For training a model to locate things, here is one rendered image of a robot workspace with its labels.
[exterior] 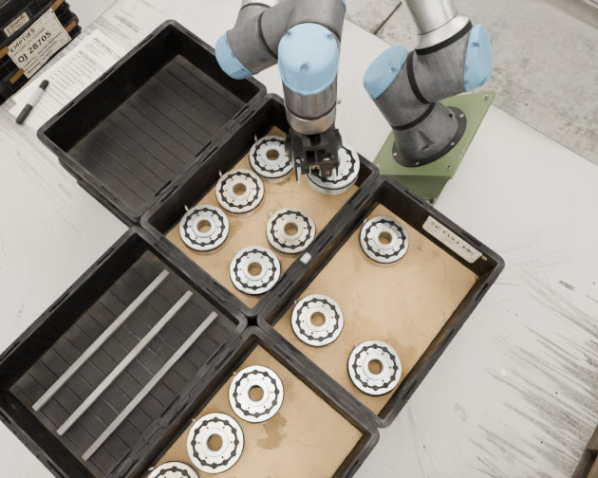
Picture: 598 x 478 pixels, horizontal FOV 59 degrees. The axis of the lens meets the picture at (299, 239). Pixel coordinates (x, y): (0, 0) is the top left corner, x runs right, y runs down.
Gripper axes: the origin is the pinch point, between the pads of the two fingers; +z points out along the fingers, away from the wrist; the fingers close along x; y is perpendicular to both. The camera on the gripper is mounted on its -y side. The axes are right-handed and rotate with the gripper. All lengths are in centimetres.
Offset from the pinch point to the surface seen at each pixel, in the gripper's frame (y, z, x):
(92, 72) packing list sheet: -48, 25, -55
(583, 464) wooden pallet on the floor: 65, 105, 79
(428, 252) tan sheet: 13.5, 19.2, 22.2
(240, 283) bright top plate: 17.6, 13.0, -17.1
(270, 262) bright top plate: 13.7, 13.6, -10.7
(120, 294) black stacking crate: 17.0, 14.1, -41.9
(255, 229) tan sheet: 5.4, 16.2, -13.7
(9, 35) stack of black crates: -81, 43, -92
